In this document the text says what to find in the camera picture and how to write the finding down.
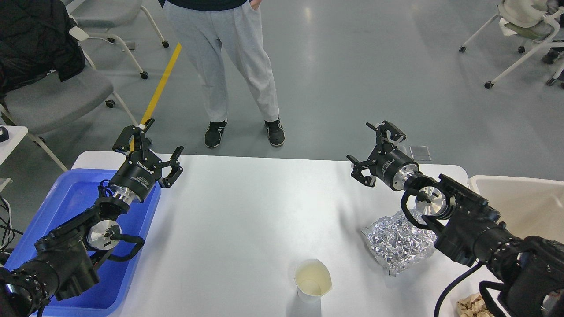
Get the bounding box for white side table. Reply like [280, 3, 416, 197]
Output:
[0, 125, 28, 164]

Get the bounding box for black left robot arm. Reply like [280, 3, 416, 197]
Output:
[1, 118, 184, 317]

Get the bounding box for right floor socket plate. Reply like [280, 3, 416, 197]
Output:
[409, 146, 432, 161]

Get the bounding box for beige plastic bin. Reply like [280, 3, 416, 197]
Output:
[468, 175, 564, 243]

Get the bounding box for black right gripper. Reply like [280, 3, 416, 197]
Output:
[346, 120, 419, 192]

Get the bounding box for person in grey sweatpants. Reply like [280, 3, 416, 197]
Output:
[159, 0, 286, 149]

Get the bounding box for blue plastic bin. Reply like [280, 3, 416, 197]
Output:
[1, 169, 160, 317]

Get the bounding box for white paper cup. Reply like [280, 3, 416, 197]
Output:
[293, 258, 333, 303]

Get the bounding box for crumpled aluminium foil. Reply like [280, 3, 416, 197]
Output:
[361, 210, 437, 277]

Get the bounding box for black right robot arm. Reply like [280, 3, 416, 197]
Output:
[347, 121, 564, 317]

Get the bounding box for grey office chair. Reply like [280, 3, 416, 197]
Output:
[0, 26, 139, 172]

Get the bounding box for black cables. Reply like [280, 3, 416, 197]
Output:
[0, 195, 23, 265]

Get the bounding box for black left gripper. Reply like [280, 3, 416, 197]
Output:
[109, 118, 185, 203]

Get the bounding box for black jacket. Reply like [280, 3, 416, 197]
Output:
[0, 0, 86, 97]

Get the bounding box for white chair with grey seat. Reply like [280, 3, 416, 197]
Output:
[70, 0, 169, 80]

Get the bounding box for white chair with clothes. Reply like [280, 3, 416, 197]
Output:
[459, 0, 564, 89]

